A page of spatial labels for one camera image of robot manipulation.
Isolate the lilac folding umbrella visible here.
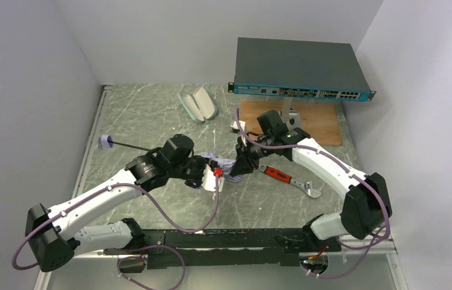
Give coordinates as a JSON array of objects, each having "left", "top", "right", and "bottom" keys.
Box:
[{"left": 98, "top": 134, "right": 243, "bottom": 184}]

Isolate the mint green umbrella case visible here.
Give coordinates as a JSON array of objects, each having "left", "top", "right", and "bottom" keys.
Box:
[{"left": 177, "top": 85, "right": 218, "bottom": 123}]

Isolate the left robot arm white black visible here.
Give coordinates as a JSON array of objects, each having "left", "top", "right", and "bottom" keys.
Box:
[{"left": 23, "top": 134, "right": 224, "bottom": 272}]

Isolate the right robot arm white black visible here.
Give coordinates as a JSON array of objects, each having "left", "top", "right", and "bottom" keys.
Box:
[{"left": 231, "top": 110, "right": 392, "bottom": 240}]

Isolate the grey metal stand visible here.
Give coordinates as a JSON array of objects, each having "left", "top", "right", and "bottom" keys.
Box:
[{"left": 280, "top": 97, "right": 302, "bottom": 130}]

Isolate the wooden board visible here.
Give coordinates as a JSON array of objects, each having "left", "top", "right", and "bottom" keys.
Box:
[{"left": 239, "top": 100, "right": 342, "bottom": 146}]

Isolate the red handled adjustable wrench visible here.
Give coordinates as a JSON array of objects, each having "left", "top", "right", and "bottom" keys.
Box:
[{"left": 259, "top": 165, "right": 321, "bottom": 199}]

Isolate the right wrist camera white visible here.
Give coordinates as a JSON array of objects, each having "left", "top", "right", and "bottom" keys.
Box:
[{"left": 230, "top": 120, "right": 247, "bottom": 134}]

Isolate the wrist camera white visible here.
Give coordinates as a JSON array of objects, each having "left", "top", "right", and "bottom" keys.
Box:
[
  {"left": 230, "top": 120, "right": 247, "bottom": 134},
  {"left": 201, "top": 166, "right": 225, "bottom": 193}
]

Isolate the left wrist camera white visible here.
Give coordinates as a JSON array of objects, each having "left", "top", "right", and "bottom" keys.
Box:
[{"left": 201, "top": 166, "right": 225, "bottom": 193}]

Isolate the network switch blue front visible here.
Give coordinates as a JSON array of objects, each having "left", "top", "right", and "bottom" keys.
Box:
[{"left": 228, "top": 37, "right": 376, "bottom": 102}]

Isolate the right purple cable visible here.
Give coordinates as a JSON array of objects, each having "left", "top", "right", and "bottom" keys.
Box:
[{"left": 234, "top": 108, "right": 392, "bottom": 280}]

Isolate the aluminium rail frame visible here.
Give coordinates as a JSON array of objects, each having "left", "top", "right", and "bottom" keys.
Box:
[{"left": 33, "top": 85, "right": 409, "bottom": 290}]

